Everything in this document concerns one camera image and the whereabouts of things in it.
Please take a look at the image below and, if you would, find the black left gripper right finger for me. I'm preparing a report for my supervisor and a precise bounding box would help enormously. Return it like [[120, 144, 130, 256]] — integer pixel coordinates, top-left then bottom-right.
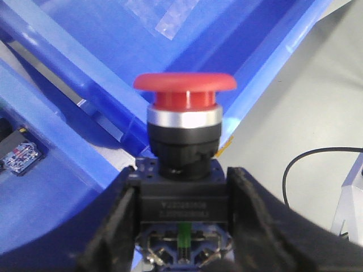
[[227, 167, 362, 271]]

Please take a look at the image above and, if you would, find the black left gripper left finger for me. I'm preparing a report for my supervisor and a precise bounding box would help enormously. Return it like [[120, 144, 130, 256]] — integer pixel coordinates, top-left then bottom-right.
[[76, 167, 142, 272]]

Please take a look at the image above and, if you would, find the red mushroom push button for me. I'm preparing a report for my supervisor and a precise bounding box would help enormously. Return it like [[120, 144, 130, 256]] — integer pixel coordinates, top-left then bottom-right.
[[133, 73, 237, 271]]

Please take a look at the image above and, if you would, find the white stand base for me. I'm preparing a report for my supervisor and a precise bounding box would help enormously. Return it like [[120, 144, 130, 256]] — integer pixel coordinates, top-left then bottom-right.
[[331, 154, 362, 246]]

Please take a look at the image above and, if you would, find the blue crate front left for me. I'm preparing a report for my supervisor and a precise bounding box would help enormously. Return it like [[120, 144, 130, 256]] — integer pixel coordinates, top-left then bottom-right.
[[1, 62, 134, 253]]

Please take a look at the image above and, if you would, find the blue crate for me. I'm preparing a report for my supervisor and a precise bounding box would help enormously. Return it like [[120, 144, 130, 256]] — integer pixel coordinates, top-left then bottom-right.
[[1, 62, 134, 253], [1, 1, 329, 155]]

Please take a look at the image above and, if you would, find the blue crate front right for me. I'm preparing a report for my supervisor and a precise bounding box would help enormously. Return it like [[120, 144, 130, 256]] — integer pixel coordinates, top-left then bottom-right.
[[1, 1, 329, 155]]

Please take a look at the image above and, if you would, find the clear tape patch in crate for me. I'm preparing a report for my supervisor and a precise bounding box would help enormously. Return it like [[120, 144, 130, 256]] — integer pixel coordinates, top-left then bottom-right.
[[124, 0, 198, 40]]

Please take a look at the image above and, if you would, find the black cable on floor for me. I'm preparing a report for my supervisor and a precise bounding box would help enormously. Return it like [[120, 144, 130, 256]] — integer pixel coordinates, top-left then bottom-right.
[[282, 146, 363, 205]]

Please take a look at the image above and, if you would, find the push button switch in crate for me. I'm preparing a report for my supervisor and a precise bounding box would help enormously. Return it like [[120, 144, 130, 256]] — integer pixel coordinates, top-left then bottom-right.
[[1, 116, 45, 176]]

